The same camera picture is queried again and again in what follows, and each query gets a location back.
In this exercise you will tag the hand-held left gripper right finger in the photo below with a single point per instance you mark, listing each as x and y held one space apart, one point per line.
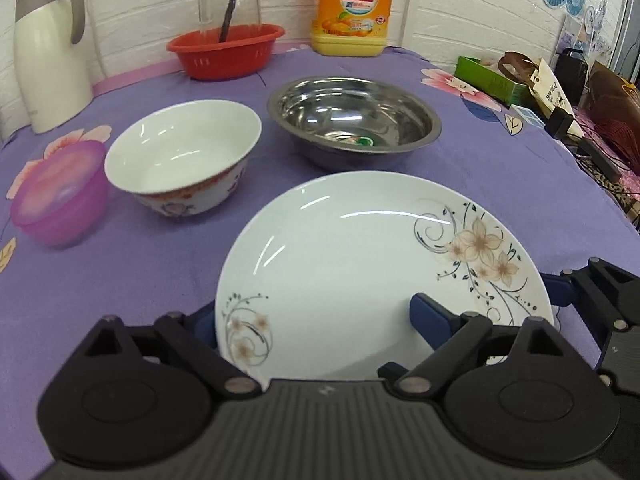
429 316

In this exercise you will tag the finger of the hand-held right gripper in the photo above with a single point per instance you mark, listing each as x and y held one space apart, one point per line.
558 288

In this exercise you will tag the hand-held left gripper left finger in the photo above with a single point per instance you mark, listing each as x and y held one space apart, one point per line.
202 326

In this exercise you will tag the white floral plate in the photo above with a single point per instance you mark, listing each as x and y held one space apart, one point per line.
345 270

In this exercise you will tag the purple floral tablecloth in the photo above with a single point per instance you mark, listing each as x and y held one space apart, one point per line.
150 270

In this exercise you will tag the black power adapter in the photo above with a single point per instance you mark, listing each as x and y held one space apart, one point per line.
600 157

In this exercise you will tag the small blue white box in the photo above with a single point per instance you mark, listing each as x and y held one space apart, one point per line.
527 116

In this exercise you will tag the white ceramic bowl red pattern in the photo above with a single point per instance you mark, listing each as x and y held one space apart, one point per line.
180 152

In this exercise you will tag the pink plastic bowl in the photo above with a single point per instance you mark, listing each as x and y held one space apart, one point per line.
57 195

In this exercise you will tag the beige printed paper bag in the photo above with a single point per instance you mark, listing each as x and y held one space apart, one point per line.
552 92

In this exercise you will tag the brown leather bag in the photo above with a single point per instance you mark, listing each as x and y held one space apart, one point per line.
612 92

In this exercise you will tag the stainless steel bowl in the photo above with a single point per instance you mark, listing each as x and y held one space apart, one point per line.
350 115

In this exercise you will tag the black device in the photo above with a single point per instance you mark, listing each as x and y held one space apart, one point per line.
572 72

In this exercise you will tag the green cardboard box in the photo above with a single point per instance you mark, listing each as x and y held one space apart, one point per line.
492 80

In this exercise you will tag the brown paper bag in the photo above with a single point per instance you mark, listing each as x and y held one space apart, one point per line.
520 66

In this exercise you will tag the red plastic basket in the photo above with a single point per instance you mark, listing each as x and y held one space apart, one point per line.
222 55

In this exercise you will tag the white thermos jug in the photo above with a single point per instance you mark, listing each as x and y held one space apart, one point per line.
47 55

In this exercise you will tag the yellow detergent bottle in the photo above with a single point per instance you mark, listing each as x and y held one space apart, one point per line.
352 7

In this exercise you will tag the clear glass bottle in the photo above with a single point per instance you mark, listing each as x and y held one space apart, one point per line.
207 0

